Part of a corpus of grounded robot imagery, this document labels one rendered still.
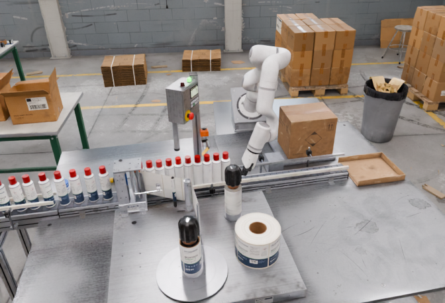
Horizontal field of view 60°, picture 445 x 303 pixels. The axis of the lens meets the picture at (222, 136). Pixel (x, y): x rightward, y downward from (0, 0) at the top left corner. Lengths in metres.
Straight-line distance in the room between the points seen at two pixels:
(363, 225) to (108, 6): 6.22
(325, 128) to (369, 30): 5.72
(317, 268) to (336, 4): 6.33
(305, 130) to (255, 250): 0.99
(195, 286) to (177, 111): 0.84
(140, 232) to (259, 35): 5.96
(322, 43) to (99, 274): 4.25
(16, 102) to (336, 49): 3.88
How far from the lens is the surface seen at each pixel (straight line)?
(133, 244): 1.93
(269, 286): 1.72
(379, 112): 4.42
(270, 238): 1.70
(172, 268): 1.77
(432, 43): 5.55
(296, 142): 2.46
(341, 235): 2.05
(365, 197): 2.32
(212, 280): 1.72
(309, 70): 5.45
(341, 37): 5.45
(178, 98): 1.93
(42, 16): 7.84
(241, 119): 2.82
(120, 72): 6.04
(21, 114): 3.48
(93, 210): 2.22
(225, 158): 2.12
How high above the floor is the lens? 2.21
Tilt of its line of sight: 30 degrees down
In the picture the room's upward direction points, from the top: 1 degrees counter-clockwise
